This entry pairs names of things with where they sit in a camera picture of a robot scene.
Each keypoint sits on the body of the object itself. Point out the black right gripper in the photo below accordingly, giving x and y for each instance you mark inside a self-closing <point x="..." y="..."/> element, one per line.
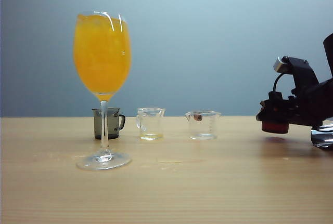
<point x="312" y="107"/>

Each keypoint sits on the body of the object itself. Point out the amber red measuring cup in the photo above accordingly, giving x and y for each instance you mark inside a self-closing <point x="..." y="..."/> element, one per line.
<point x="275" y="128"/>

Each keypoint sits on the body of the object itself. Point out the clear cup with graduation marks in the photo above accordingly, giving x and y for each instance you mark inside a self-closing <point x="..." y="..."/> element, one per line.
<point x="203" y="128"/>

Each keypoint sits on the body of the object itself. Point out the clear cup with yellow residue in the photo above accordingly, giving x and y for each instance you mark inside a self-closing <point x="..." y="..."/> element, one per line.
<point x="151" y="124"/>

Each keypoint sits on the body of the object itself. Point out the grey smoked measuring cup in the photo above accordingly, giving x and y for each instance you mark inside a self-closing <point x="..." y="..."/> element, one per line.
<point x="113" y="128"/>

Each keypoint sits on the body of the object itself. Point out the crumpled silver foil sheet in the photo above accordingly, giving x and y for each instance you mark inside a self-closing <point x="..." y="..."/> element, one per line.
<point x="323" y="137"/>

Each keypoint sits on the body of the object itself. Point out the wine glass with orange drink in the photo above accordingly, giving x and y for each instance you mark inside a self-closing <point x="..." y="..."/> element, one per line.
<point x="101" y="52"/>

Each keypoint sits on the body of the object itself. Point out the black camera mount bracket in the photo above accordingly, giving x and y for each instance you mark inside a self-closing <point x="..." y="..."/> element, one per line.
<point x="303" y="76"/>

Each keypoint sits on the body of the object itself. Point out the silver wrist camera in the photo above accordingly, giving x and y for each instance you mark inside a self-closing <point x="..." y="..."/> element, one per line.
<point x="280" y="65"/>

